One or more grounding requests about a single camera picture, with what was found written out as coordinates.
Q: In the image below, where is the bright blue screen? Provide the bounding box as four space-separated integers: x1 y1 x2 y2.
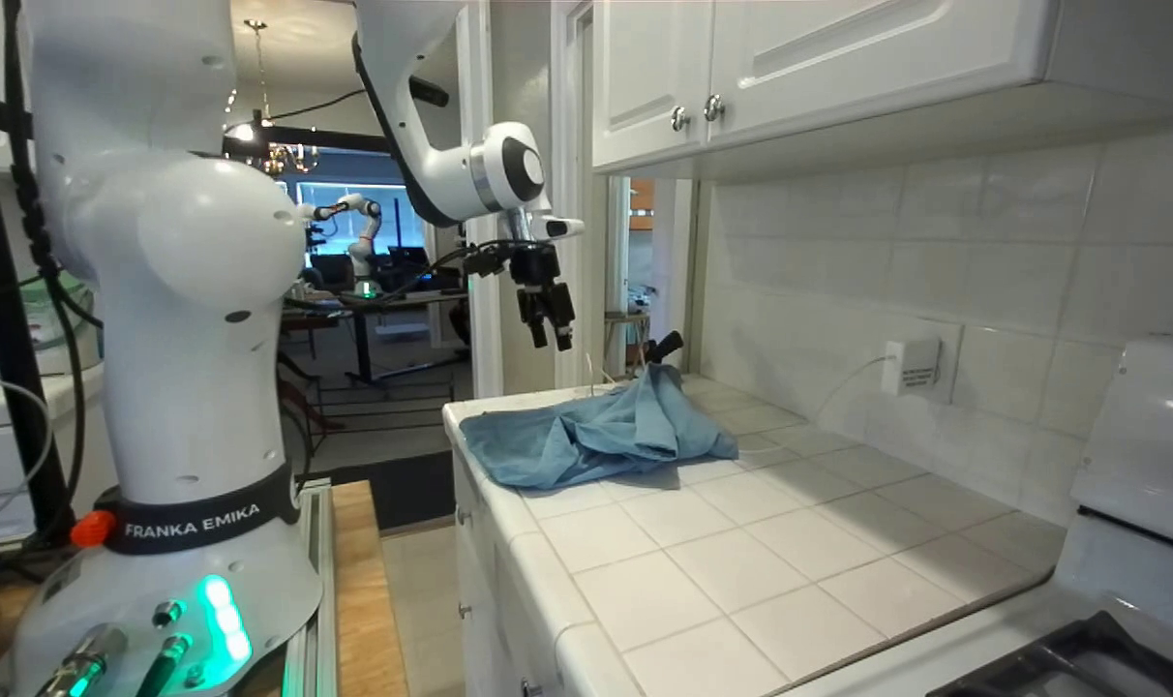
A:
286 142 435 282

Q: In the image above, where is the wooden cart board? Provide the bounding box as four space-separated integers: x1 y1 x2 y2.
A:
328 477 415 697

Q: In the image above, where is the white base cabinet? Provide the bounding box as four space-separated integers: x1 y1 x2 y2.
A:
443 403 647 697

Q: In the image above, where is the dark background desk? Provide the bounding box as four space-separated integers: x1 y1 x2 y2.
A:
279 282 477 392

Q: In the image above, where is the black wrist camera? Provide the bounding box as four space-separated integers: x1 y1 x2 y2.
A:
462 241 510 279

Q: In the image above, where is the thin white charger cable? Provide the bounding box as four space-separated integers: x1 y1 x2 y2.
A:
810 352 901 425

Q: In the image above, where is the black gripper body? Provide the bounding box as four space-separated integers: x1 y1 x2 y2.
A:
497 235 566 299

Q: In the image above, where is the dark box under cart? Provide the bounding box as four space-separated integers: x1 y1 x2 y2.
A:
348 448 462 536

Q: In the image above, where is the white wall cabinet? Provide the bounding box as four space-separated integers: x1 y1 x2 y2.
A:
590 0 1173 188

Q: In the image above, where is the white wall outlet with charger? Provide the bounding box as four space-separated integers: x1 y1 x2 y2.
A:
878 326 963 398

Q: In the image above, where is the black clamp handle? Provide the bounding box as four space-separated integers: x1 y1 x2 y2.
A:
644 331 691 381

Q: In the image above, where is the ceiling chandelier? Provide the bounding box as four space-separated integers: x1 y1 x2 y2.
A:
229 17 326 179

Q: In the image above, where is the blue pillowcase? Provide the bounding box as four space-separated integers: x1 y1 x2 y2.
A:
462 364 744 495

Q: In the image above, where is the white kitchen stove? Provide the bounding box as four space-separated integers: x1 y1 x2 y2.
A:
924 335 1173 697

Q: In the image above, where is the orange round knob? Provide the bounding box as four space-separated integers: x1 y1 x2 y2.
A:
69 508 119 550

